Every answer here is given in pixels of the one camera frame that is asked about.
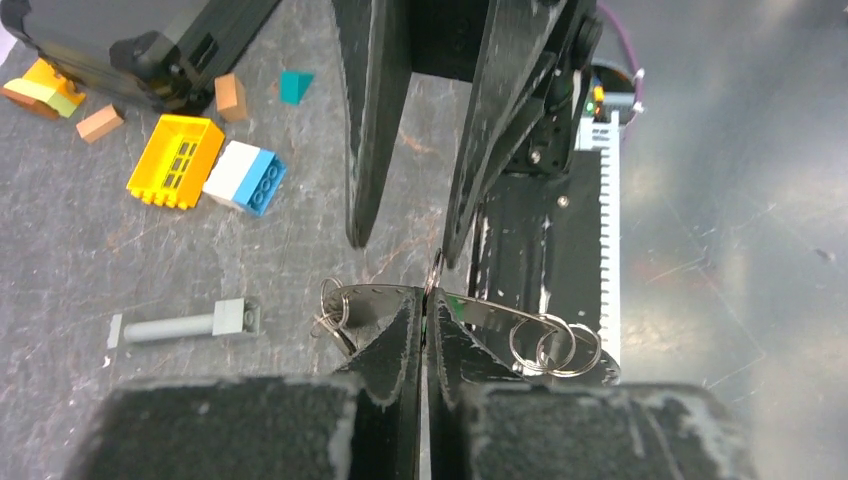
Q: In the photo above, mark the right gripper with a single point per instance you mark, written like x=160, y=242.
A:
x=529, y=65

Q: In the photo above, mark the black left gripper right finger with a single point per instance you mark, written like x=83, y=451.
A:
x=486, y=422

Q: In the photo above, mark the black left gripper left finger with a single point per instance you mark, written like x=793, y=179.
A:
x=359, y=422

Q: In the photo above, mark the perforated metal ring plate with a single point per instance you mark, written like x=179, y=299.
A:
x=477, y=324

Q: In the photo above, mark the green key tag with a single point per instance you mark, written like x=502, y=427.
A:
x=457, y=305

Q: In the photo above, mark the silver key with ring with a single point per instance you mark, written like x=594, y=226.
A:
x=333, y=317

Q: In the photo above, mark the teal small block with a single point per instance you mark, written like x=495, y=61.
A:
x=293, y=86

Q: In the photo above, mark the grey toy axle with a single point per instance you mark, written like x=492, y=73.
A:
x=232, y=317

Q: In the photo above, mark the white and blue brick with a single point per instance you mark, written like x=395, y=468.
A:
x=245, y=177

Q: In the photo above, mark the dark grey hard case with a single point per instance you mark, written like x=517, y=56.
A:
x=164, y=54

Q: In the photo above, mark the yellow window brick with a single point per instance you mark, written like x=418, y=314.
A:
x=176, y=161

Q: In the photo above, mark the tan wooden block near case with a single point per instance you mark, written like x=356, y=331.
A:
x=100, y=123

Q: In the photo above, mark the orange green brown brick stack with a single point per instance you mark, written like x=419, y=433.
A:
x=42, y=90

